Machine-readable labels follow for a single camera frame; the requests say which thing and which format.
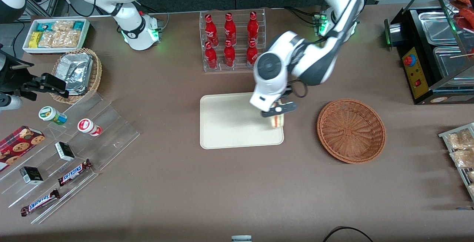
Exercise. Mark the steel food pan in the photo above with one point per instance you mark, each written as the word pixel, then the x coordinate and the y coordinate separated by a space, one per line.
pixel 439 29
pixel 451 64

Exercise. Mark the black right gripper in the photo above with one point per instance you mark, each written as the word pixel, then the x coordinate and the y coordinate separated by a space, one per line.
pixel 26 86

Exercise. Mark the red cola bottle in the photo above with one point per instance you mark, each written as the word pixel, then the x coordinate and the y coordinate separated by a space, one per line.
pixel 229 55
pixel 250 53
pixel 230 29
pixel 253 27
pixel 211 56
pixel 210 30

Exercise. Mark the large round brown wicker basket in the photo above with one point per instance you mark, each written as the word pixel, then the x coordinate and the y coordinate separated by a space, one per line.
pixel 351 131

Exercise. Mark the green lidded snack cup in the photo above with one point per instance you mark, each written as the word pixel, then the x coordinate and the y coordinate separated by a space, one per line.
pixel 50 114

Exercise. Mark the yellow snack packet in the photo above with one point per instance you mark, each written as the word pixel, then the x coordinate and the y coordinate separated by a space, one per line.
pixel 35 40

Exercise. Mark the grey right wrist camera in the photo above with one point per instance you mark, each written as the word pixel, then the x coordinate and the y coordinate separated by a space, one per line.
pixel 9 102

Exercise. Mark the teal snack packet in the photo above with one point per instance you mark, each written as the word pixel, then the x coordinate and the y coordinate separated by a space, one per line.
pixel 78 25
pixel 43 26

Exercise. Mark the black hot food display case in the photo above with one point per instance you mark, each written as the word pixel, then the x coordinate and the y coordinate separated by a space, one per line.
pixel 416 82

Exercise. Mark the clear acrylic stepped display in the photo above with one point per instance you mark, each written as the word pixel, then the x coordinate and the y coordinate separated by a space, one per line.
pixel 111 131

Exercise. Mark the clear bag of pastry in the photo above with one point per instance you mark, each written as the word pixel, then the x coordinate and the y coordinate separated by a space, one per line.
pixel 471 176
pixel 463 158
pixel 461 140
pixel 471 189

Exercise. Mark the small light wicker basket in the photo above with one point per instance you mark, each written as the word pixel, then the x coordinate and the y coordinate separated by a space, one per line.
pixel 97 71

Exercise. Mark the small black box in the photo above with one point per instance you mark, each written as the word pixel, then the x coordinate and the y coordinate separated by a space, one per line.
pixel 64 151
pixel 31 175

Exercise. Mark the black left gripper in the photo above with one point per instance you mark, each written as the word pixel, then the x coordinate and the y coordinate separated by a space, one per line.
pixel 286 92

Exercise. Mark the red emergency button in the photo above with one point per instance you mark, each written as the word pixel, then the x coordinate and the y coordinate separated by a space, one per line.
pixel 409 60

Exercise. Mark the clear acrylic bottle rack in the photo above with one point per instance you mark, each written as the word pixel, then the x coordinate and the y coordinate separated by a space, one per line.
pixel 240 68

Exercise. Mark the triangular sandwich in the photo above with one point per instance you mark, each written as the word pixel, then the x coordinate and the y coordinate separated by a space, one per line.
pixel 277 121

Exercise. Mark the Snickers chocolate bar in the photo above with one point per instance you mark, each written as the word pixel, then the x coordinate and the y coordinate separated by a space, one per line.
pixel 40 202
pixel 74 172

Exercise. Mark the clear bag of cookies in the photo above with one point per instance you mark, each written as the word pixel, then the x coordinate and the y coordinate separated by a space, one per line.
pixel 67 39
pixel 63 25
pixel 47 39

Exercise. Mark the cream plastic tray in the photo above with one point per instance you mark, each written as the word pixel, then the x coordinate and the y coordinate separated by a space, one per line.
pixel 229 123

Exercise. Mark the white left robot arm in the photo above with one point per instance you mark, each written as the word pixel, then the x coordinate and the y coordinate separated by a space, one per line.
pixel 314 60

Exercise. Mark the red lidded snack cup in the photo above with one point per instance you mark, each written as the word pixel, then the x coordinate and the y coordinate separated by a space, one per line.
pixel 87 126

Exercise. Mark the red fried food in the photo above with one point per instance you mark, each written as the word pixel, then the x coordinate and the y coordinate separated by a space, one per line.
pixel 466 14

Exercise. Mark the small blue object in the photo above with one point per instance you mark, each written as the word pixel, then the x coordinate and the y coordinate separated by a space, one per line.
pixel 464 208

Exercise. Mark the red cookie box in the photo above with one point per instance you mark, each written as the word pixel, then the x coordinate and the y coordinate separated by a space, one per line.
pixel 18 145

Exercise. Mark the silver foil packet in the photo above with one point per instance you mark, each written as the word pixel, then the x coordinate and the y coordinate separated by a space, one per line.
pixel 74 71

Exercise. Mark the white rectangular snack bin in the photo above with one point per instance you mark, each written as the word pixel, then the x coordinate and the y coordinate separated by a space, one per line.
pixel 27 49

